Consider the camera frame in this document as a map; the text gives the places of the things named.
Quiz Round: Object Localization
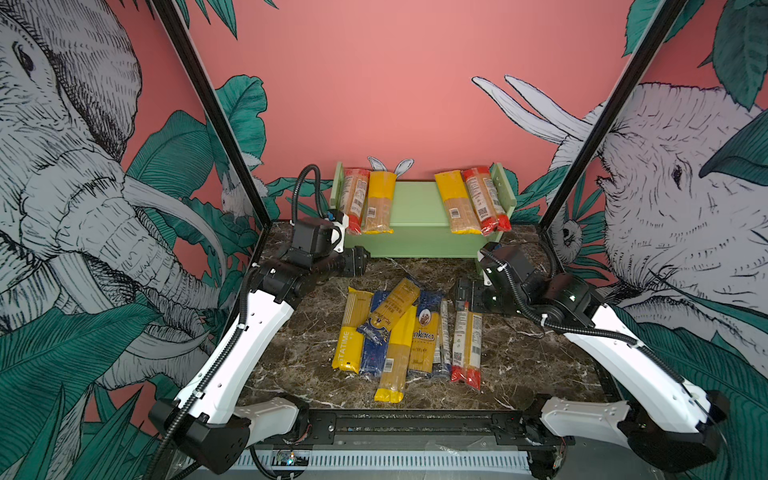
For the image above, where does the red spaghetti bag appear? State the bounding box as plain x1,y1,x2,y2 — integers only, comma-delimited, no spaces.
340,168,370,235
451,301,483,391
462,167,511,236

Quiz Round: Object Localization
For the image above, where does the yellow orange spaghetti bag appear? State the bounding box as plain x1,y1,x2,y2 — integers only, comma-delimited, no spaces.
435,170,481,234

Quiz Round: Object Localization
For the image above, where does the small yellow pasta bag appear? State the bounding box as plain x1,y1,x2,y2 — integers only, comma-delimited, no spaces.
370,278,420,332

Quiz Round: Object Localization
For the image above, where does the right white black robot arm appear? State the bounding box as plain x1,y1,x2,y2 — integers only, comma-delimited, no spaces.
455,242,730,474

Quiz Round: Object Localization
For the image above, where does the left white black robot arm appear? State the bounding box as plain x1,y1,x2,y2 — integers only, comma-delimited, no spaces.
144,199,370,479

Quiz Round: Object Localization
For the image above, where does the green two-tier shelf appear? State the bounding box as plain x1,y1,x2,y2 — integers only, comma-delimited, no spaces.
329,162,517,260

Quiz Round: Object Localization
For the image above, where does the blue clear spaghetti bag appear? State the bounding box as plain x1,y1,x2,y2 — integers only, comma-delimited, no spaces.
432,299,451,380

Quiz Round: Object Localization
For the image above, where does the blue Ankara spaghetti bag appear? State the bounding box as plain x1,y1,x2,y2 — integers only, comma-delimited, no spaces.
408,291,443,377

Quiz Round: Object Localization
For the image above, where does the yellow Tatime spaghetti bag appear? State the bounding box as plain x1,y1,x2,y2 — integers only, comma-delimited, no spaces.
332,287,374,373

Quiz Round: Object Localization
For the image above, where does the blue Barilla spaghetti box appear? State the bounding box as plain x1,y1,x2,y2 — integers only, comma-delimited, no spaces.
359,290,389,380

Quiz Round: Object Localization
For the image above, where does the long yellow spaghetti bag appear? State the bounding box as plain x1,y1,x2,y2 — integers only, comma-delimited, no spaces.
374,305,417,404

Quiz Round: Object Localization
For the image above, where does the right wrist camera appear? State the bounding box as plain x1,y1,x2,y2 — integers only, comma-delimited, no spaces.
477,252,495,287

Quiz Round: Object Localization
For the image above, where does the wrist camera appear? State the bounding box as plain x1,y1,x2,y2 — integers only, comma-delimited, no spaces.
477,252,495,287
328,209,349,253

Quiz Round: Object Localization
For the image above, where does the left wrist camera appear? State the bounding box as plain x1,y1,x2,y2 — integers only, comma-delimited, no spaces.
328,209,349,253

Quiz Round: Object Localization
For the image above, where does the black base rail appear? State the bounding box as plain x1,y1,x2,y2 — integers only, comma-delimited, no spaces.
251,409,577,448

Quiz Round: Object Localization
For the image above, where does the white slotted cable duct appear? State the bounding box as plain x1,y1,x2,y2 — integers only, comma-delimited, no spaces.
257,450,531,474

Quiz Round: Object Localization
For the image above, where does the left black frame post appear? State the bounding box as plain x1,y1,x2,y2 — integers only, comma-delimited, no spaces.
151,0,272,230

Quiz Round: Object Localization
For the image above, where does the black frame post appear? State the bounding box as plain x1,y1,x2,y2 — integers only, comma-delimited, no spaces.
151,0,272,230
537,0,687,233

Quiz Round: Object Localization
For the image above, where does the right black frame post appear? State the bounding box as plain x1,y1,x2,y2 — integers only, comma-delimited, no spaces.
537,0,687,233

